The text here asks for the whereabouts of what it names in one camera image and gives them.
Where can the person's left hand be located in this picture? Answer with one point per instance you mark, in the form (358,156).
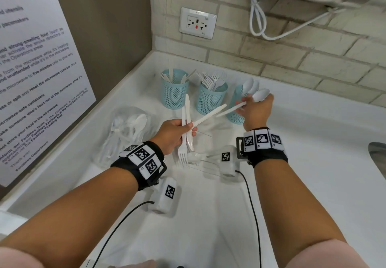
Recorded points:
(170,135)

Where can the person's right hand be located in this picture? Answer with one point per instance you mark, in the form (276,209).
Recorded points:
(257,114)

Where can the white plastic fork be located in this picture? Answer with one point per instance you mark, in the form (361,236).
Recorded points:
(183,159)

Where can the teal mesh cup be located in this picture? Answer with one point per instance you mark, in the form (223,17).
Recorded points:
(232,97)
(175,96)
(211,102)

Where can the clear plastic bag of cutlery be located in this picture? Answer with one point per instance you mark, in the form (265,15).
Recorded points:
(120,132)

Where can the bunch of white plastic forks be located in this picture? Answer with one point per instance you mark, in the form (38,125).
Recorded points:
(211,80)

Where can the bunch of white plastic knives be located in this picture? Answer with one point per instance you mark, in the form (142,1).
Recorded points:
(170,76)

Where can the person's right forearm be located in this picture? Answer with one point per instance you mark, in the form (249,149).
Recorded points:
(295,210)

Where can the person's left forearm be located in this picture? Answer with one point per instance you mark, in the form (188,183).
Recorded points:
(75,216)

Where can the person's pink right sleeve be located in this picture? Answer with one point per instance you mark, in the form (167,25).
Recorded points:
(331,257)

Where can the person's pink sleeve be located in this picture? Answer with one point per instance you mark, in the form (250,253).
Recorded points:
(331,257)
(18,258)

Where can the person's pink left sleeve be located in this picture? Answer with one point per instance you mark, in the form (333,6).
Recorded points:
(18,258)

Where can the black right wrist band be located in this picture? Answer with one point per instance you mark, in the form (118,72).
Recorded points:
(271,159)

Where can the black wrist band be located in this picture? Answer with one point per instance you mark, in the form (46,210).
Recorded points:
(271,159)
(126,168)

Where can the black left wrist band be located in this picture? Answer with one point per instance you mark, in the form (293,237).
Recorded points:
(126,168)

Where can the dark sink basin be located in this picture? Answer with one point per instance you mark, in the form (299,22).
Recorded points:
(380,156)

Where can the white printed notice poster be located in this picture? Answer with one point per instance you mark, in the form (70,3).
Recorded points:
(30,80)

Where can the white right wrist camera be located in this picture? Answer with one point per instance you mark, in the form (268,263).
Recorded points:
(227,169)

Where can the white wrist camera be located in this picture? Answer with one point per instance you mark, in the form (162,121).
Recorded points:
(161,207)
(227,169)

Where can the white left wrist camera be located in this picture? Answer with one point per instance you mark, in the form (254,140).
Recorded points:
(161,207)

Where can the white wall power outlet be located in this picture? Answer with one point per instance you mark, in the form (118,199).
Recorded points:
(197,23)

